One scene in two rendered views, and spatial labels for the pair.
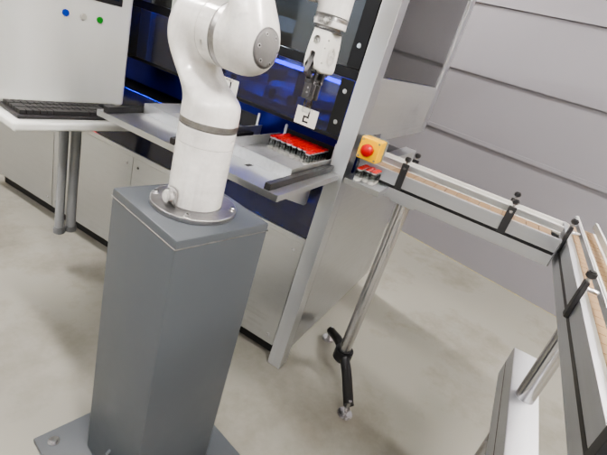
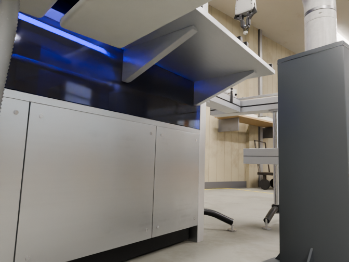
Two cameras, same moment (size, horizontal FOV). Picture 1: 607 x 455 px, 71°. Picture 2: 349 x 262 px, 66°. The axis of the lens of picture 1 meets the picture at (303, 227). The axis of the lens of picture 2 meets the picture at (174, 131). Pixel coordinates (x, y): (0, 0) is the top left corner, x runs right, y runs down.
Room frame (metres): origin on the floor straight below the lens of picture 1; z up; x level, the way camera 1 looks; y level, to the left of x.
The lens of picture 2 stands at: (1.13, 1.44, 0.41)
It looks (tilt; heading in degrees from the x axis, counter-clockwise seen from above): 7 degrees up; 287
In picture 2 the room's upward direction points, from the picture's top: 2 degrees clockwise
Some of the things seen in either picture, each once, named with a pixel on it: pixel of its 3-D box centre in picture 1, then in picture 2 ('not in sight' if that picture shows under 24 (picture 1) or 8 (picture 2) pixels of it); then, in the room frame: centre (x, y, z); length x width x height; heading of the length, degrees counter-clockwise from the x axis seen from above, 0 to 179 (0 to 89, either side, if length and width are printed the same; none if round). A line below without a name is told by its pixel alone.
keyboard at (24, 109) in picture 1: (72, 109); not in sight; (1.41, 0.88, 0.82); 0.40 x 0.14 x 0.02; 150
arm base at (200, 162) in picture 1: (200, 167); (320, 37); (0.87, 0.25, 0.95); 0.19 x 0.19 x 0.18
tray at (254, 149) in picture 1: (284, 153); not in sight; (1.39, 0.14, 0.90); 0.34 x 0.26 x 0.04; 158
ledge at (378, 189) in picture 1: (368, 183); not in sight; (1.44, -0.17, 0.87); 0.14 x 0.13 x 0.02; 158
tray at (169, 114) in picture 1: (206, 119); not in sight; (1.52, 0.45, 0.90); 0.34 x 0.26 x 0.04; 158
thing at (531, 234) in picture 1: (453, 196); (212, 93); (1.43, -0.46, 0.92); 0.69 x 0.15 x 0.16; 68
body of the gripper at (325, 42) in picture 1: (322, 49); (245, 4); (1.17, 0.09, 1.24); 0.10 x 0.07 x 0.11; 158
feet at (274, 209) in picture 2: not in sight; (277, 213); (0.97, -0.72, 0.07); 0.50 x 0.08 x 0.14; 68
